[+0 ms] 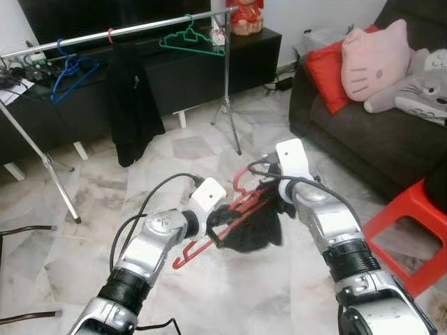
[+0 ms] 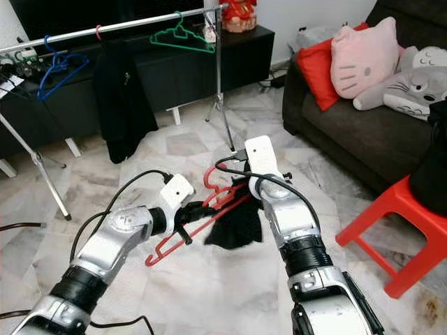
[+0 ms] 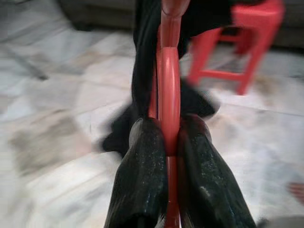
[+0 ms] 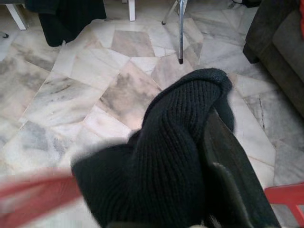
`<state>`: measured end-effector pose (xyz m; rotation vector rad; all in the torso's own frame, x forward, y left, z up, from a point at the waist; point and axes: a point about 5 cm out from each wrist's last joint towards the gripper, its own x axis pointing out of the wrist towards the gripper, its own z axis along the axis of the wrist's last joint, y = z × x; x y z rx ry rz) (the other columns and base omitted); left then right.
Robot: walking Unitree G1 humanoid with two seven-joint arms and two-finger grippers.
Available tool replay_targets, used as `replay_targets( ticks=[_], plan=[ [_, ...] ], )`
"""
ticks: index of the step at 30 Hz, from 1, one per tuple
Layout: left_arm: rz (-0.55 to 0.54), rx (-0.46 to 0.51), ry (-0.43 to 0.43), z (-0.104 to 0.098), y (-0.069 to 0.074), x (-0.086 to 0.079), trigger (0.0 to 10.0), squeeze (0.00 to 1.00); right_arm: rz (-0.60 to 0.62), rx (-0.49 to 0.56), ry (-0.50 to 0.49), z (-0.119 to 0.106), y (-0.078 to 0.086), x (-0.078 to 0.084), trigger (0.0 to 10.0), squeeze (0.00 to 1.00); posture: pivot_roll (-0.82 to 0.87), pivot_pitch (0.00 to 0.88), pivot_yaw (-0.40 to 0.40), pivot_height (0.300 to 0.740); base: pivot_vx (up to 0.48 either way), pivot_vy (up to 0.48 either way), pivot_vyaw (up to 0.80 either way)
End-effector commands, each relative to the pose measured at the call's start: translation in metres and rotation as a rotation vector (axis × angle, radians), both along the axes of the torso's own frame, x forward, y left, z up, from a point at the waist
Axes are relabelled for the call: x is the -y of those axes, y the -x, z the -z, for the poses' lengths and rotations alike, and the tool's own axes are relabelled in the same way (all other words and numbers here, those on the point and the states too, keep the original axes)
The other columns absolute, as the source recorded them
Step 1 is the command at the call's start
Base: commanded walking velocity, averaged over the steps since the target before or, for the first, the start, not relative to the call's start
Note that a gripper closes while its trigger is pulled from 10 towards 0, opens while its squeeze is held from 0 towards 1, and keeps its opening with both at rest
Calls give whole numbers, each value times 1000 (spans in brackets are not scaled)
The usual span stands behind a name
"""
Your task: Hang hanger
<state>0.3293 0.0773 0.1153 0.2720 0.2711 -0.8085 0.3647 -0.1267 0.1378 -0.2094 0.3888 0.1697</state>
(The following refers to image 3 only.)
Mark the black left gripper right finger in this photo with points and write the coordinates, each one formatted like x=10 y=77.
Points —
x=204 y=183

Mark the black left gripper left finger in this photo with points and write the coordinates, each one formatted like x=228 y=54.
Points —
x=140 y=180

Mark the red plastic hanger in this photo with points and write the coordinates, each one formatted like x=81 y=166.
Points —
x=169 y=83

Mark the black knit garment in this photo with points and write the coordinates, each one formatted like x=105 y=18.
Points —
x=142 y=47

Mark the red plastic stool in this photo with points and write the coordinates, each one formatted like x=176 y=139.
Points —
x=259 y=23

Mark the grey fabric sofa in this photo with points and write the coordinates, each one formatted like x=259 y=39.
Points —
x=95 y=12

